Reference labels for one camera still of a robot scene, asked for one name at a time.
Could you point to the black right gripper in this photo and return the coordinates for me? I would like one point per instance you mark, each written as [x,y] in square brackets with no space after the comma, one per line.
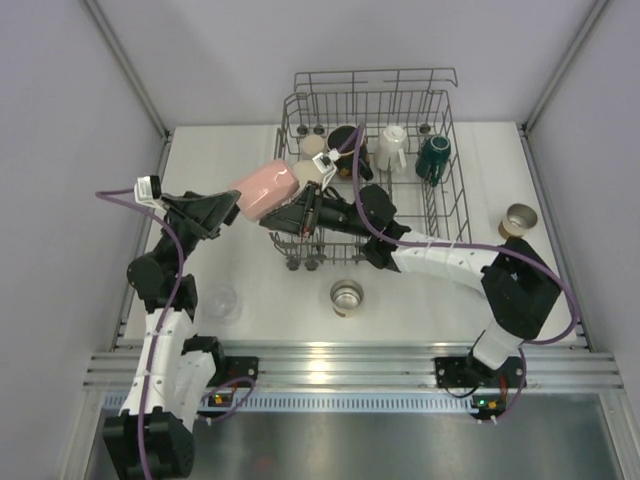
[188,231]

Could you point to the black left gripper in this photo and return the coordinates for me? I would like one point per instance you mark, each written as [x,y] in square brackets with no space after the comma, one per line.
[319,213]

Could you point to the pink mug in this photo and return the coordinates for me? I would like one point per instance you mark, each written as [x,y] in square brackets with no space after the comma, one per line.
[265,189]

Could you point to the cream mug green inside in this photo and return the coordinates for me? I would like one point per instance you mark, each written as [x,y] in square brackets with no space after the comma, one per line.
[306,171]

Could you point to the beige plain cup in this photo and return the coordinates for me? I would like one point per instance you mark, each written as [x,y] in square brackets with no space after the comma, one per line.
[310,146]

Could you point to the clear glass tumbler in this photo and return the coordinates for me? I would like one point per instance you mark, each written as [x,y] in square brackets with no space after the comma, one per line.
[222,304]

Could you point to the cream mug with handle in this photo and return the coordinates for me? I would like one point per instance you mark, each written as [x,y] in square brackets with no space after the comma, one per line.
[390,153]

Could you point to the grey wire dish rack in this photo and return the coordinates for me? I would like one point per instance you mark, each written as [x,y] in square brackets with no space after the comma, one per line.
[429,192]

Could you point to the white cup teal base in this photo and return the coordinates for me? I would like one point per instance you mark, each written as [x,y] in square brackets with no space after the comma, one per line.
[432,159]

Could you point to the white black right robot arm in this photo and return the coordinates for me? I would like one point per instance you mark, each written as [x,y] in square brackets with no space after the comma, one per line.
[152,435]

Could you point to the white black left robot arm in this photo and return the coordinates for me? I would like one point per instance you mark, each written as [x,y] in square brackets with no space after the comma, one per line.
[515,281]

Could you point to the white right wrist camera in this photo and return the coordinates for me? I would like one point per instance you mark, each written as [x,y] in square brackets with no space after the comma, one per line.
[148,192]

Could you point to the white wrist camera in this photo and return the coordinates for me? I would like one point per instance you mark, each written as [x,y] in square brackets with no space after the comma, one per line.
[148,192]
[326,166]

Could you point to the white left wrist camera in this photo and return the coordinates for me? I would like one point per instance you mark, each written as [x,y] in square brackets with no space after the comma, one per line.
[326,166]

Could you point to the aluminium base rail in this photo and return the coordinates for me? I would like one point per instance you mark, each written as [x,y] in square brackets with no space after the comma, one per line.
[355,367]

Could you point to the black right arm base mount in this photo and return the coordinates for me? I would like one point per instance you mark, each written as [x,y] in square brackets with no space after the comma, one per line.
[235,370]

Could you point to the aluminium corner frame post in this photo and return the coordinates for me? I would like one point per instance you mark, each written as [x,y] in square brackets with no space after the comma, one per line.
[124,63]

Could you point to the perforated blue-grey cable tray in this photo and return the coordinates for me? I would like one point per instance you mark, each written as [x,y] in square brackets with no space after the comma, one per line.
[263,401]

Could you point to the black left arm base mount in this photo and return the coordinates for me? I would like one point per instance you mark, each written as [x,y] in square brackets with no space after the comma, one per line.
[457,372]

